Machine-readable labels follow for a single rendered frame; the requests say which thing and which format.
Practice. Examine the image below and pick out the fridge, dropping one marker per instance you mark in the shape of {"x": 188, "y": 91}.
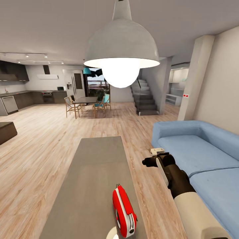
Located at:
{"x": 76, "y": 83}

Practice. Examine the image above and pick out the dishwasher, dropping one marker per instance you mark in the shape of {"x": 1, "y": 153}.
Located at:
{"x": 10, "y": 104}

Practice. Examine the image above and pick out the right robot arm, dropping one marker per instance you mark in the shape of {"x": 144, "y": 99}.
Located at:
{"x": 197, "y": 220}

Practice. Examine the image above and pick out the sofa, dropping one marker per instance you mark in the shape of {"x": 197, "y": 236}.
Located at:
{"x": 210, "y": 157}

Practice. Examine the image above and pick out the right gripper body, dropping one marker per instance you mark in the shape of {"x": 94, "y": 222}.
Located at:
{"x": 150, "y": 162}

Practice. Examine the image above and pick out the breakfast table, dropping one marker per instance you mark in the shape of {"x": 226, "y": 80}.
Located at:
{"x": 85, "y": 100}

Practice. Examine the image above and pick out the coffee table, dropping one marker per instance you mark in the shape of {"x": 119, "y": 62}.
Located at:
{"x": 84, "y": 208}

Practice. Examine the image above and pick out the radio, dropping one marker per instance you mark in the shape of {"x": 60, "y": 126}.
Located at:
{"x": 126, "y": 218}

